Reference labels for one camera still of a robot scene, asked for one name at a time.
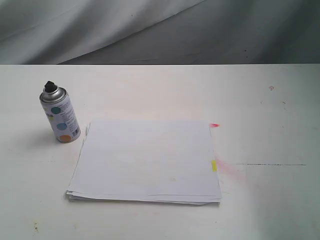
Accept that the white paper stack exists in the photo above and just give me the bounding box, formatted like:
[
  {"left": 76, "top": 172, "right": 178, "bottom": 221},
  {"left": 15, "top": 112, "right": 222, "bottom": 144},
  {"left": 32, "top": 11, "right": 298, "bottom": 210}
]
[{"left": 66, "top": 119, "right": 222, "bottom": 205}]

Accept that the grey backdrop cloth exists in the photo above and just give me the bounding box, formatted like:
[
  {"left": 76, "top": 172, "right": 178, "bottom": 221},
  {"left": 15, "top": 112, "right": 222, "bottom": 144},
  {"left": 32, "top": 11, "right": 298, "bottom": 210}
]
[{"left": 0, "top": 0, "right": 320, "bottom": 65}]

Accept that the white spray paint can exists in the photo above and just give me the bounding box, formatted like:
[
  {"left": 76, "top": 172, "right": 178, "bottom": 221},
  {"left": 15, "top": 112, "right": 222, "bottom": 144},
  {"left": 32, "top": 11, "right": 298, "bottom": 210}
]
[{"left": 39, "top": 81, "right": 81, "bottom": 143}]

